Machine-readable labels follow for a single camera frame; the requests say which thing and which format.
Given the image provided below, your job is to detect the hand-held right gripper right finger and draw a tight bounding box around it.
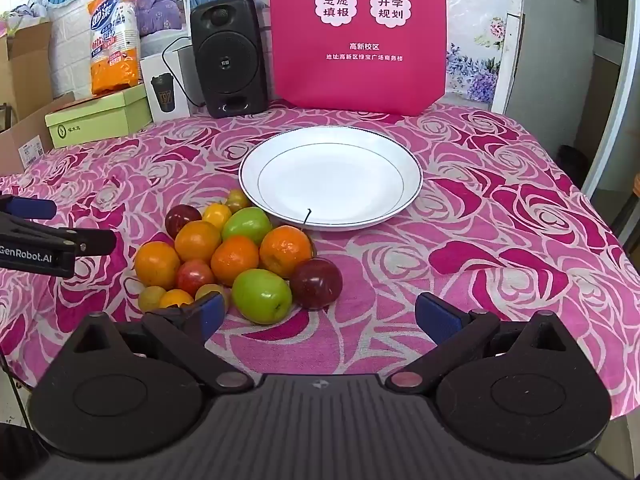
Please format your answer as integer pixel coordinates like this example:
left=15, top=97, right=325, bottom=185
left=386, top=292, right=576, bottom=392

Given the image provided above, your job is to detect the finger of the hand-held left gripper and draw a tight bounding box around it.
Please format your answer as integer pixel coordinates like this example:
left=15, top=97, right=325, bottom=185
left=0, top=195, right=57, bottom=221
left=0, top=213, right=117, bottom=257

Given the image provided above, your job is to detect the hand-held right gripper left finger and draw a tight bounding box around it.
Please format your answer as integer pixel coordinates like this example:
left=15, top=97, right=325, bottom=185
left=65, top=292, right=255, bottom=394

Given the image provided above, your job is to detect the small red apple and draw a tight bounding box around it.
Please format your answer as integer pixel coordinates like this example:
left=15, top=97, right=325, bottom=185
left=175, top=259, right=216, bottom=297

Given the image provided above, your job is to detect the orange kumquat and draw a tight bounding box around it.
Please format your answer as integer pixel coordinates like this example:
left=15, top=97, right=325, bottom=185
left=158, top=289, right=195, bottom=309

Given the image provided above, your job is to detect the large green apple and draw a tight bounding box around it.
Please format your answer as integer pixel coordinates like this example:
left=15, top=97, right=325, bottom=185
left=231, top=268, right=293, bottom=325

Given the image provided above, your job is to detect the small green apple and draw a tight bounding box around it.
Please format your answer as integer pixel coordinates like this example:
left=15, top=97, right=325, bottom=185
left=221, top=206, right=274, bottom=245

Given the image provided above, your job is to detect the dark red plum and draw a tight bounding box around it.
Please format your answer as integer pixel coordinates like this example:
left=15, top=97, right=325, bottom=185
left=164, top=204, right=203, bottom=240
left=289, top=258, right=344, bottom=310

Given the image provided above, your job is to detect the orange with stem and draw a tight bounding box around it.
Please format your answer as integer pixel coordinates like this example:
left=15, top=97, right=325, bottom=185
left=258, top=208, right=314, bottom=279

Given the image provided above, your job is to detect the small reddish yellow fruit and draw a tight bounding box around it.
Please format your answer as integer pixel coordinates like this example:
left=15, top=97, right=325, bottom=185
left=224, top=189, right=253, bottom=214

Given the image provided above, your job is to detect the white plate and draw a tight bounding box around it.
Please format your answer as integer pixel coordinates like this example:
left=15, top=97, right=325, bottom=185
left=239, top=126, right=424, bottom=232

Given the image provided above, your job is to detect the low brown cardboard box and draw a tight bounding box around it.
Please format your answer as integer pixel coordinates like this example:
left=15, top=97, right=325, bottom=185
left=0, top=92, right=76, bottom=176

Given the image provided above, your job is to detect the pink rose tablecloth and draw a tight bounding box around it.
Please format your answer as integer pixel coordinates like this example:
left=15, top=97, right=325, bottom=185
left=0, top=97, right=640, bottom=431

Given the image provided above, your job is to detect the green cardboard box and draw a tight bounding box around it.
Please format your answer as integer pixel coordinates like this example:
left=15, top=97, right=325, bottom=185
left=45, top=82, right=155, bottom=150

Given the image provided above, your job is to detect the white cup box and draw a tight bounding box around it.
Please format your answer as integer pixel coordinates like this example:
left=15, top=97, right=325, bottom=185
left=139, top=47, right=193, bottom=123

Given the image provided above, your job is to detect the orange paper cup pack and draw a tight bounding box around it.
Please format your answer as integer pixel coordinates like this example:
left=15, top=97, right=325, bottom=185
left=87, top=0, right=142, bottom=97

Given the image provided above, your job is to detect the black speaker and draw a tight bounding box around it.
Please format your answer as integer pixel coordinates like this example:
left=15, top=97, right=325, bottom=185
left=189, top=0, right=268, bottom=119

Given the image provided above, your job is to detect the magenta tote bag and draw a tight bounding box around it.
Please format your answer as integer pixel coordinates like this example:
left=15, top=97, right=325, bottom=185
left=267, top=0, right=447, bottom=116

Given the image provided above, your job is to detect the black speaker cable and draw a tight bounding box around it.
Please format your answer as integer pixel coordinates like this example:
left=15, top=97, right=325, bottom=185
left=161, top=36, right=207, bottom=109

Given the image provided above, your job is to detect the purple bedding wall poster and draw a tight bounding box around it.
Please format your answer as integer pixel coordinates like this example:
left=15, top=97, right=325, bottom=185
left=111, top=0, right=191, bottom=58

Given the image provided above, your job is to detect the floral wall poster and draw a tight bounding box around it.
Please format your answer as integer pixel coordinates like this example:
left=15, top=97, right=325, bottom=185
left=445, top=0, right=523, bottom=106

